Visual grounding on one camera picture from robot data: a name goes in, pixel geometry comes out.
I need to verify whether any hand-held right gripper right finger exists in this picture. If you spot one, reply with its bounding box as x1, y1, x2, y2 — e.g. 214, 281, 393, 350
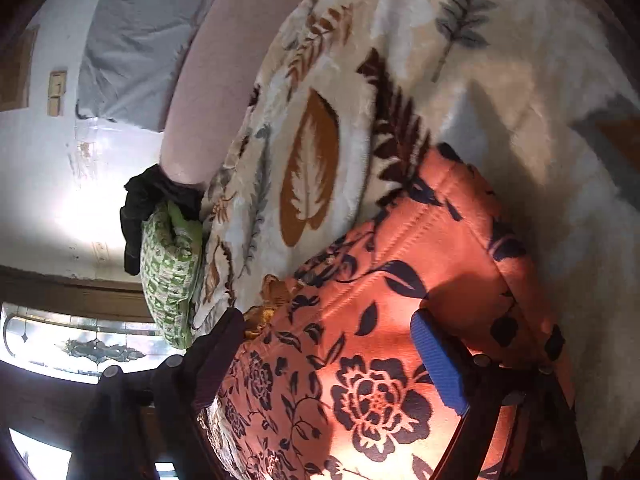
410, 310, 588, 480

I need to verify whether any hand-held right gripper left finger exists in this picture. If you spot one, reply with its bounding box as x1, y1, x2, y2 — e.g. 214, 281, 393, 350
75, 307, 246, 480

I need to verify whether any orange floral shirt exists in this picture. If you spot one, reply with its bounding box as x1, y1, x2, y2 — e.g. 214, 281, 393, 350
197, 142, 576, 480

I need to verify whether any green patterned pillow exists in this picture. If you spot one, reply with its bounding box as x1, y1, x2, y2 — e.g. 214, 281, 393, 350
140, 202, 206, 350

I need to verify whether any stained glass window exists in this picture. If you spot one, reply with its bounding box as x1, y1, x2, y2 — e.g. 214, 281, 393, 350
0, 302, 186, 480

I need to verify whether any black garment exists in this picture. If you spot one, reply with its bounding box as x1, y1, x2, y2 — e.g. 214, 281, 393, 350
119, 164, 206, 276

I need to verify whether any pink quilted bolster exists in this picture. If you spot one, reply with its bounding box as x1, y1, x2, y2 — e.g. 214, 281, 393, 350
159, 0, 346, 188

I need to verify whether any leaf print fleece blanket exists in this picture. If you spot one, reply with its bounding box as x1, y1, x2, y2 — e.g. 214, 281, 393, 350
187, 0, 640, 480

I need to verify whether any grey pillow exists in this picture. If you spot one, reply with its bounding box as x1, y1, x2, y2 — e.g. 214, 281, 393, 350
75, 0, 241, 133

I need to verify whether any wooden window frame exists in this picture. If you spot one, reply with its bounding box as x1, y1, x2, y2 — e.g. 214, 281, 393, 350
0, 264, 158, 321

